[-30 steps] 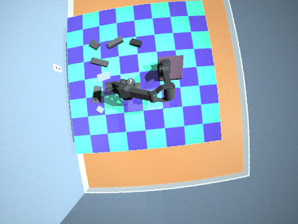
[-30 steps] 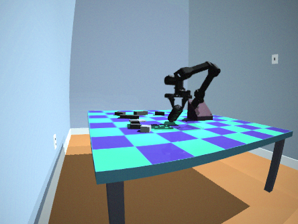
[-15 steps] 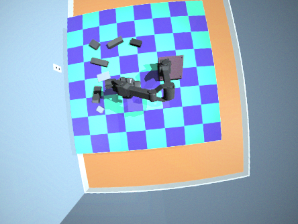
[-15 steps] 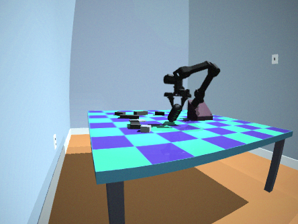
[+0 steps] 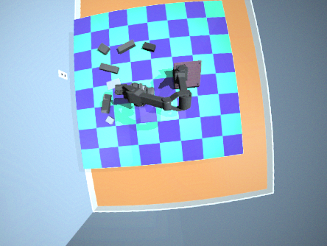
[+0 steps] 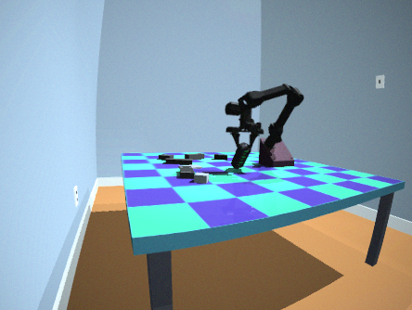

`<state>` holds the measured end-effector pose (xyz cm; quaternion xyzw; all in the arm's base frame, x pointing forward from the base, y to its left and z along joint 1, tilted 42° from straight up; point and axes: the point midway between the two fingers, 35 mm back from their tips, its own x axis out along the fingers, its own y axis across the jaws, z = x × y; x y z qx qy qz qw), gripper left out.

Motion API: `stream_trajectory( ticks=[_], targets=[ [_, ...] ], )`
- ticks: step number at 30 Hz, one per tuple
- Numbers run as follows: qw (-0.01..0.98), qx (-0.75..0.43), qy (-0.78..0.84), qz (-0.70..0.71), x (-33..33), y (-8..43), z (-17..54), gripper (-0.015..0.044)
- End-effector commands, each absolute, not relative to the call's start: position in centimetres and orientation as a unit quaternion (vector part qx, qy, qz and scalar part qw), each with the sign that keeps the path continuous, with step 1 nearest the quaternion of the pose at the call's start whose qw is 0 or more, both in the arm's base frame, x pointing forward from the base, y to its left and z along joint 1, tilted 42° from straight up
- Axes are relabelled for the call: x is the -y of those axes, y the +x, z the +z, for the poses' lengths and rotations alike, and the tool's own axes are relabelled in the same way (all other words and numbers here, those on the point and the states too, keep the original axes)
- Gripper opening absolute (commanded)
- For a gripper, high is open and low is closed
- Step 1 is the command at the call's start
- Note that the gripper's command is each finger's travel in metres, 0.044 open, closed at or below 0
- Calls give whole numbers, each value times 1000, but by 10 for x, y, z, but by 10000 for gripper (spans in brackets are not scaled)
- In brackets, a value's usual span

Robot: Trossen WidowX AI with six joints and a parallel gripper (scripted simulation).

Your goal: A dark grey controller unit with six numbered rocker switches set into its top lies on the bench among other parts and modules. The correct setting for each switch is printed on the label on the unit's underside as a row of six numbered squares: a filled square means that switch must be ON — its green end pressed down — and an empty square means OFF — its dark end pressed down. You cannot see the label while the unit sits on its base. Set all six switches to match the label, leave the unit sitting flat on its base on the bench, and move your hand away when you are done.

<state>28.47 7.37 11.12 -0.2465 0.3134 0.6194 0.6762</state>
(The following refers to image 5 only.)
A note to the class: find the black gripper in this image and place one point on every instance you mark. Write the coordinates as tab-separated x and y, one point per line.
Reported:
149	90

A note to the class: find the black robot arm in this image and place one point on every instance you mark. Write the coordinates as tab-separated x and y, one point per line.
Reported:
134	93

